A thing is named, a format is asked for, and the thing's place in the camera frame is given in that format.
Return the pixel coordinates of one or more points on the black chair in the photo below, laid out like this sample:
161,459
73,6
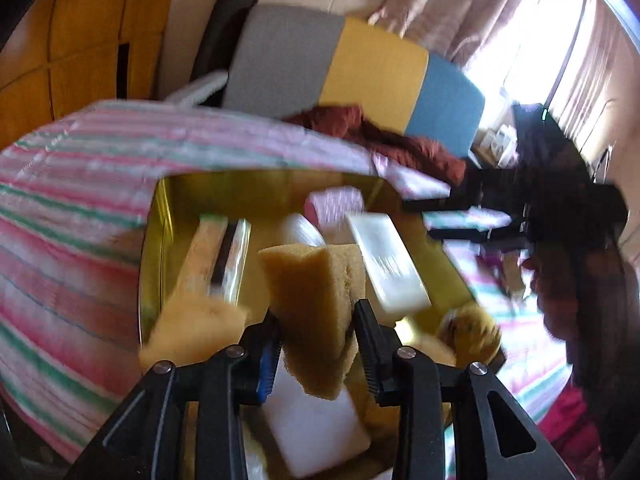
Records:
225,25

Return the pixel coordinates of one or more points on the small yellow sponge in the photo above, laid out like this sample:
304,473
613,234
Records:
310,300

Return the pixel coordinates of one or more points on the person's right hand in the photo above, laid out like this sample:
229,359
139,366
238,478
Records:
547,290

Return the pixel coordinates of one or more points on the beige curtain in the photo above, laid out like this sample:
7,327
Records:
585,85
450,5

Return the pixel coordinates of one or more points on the white sponge block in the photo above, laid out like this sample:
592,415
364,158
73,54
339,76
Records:
315,420
385,260

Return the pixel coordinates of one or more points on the wooden wardrobe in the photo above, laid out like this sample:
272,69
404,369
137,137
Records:
90,35

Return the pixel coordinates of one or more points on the white chair armrest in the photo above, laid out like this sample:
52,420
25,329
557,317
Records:
197,90

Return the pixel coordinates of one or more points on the magenta cloth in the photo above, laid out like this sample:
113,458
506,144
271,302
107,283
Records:
565,410

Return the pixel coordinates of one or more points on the large yellow sponge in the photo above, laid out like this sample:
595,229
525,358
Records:
190,325

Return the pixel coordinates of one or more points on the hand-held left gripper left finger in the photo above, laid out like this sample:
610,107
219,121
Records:
267,360

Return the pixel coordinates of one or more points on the striped tablecloth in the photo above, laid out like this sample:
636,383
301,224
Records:
75,210

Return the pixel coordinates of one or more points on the yellow sponge piece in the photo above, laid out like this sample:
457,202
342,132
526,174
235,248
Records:
470,332

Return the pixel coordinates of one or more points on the person's right forearm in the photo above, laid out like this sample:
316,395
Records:
600,340

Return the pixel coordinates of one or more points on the pink sponge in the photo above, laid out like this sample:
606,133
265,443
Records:
335,205

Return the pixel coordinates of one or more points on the white crumpled plastic bag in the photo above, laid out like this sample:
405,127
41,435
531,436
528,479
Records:
300,230

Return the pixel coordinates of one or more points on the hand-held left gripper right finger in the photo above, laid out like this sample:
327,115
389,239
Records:
372,360

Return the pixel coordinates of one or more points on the gold tin box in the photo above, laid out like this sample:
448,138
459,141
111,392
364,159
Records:
165,220

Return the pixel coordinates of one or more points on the dark red cloth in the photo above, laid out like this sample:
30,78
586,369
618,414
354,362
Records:
415,152

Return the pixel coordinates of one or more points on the window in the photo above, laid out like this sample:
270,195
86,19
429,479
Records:
520,45

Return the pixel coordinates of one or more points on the grey yellow blue chair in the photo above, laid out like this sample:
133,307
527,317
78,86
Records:
370,70

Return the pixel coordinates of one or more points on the small wooden side table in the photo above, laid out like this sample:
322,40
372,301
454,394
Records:
482,157

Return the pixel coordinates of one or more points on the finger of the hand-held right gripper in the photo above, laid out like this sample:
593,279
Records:
465,233
440,204

